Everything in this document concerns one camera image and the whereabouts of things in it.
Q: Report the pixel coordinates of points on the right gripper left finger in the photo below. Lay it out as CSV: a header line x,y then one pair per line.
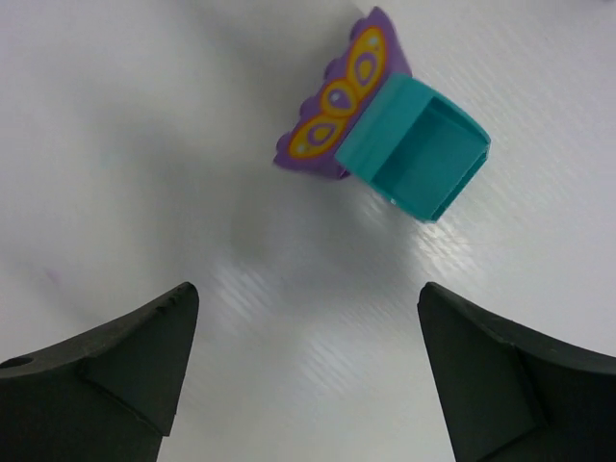
x,y
108,394

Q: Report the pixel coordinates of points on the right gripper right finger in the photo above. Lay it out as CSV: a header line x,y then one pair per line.
x,y
510,393

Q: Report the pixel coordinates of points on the purple printed lego brick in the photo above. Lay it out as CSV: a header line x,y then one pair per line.
x,y
349,84

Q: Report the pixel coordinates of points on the teal lego block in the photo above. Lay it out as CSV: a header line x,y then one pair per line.
x,y
415,147

